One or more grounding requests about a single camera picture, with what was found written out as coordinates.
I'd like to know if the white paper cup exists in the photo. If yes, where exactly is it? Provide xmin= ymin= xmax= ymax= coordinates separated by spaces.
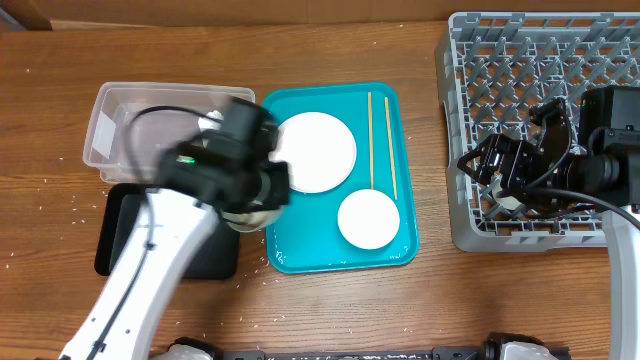
xmin=490 ymin=174 xmax=522 ymax=211

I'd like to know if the wooden chopstick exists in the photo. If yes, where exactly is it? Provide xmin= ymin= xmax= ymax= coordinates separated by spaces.
xmin=384 ymin=97 xmax=398 ymax=201
xmin=367 ymin=92 xmax=375 ymax=189

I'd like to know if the grey bowl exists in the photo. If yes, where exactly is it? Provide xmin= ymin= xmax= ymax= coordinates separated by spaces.
xmin=222 ymin=209 xmax=283 ymax=233

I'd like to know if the white tissue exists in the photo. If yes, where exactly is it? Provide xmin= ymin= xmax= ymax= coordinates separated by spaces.
xmin=197 ymin=110 xmax=224 ymax=132

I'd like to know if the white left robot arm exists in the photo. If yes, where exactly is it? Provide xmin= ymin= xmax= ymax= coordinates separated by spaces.
xmin=60 ymin=97 xmax=290 ymax=359

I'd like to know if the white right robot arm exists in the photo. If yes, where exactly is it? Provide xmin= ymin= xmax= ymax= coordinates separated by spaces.
xmin=457 ymin=85 xmax=639 ymax=359

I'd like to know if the grey dishwasher rack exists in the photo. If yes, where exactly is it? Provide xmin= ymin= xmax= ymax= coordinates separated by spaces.
xmin=436 ymin=12 xmax=639 ymax=252

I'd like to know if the white round plate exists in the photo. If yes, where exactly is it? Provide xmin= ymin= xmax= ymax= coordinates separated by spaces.
xmin=270 ymin=112 xmax=357 ymax=194

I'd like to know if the teal serving tray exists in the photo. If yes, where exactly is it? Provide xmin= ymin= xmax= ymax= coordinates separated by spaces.
xmin=262 ymin=82 xmax=420 ymax=274

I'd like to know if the black tray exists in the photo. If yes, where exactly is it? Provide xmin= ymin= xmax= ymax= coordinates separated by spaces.
xmin=94 ymin=183 xmax=240 ymax=280

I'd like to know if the clear plastic bin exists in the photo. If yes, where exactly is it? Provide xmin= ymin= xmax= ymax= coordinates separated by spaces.
xmin=83 ymin=82 xmax=255 ymax=183

